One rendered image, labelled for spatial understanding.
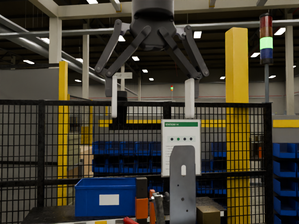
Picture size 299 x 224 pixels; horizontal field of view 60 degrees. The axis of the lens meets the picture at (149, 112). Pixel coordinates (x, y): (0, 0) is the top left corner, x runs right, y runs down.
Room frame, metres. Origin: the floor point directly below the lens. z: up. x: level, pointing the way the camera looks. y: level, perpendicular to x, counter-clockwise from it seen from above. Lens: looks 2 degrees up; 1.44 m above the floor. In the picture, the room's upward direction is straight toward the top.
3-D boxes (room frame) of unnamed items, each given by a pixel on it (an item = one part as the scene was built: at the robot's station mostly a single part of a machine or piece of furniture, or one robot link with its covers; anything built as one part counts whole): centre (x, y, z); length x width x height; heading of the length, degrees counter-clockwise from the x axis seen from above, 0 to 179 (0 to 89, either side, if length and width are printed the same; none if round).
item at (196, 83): (0.47, -0.09, 1.51); 0.03 x 0.01 x 0.05; 101
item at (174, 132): (1.42, -0.17, 1.30); 0.23 x 0.02 x 0.31; 101
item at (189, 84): (0.47, -0.07, 1.49); 0.03 x 0.01 x 0.07; 11
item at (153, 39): (0.46, -0.01, 1.62); 0.08 x 0.07 x 0.09; 101
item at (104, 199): (1.22, 0.18, 1.09); 0.30 x 0.17 x 0.13; 92
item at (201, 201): (1.24, 0.10, 1.01); 0.90 x 0.22 x 0.03; 101
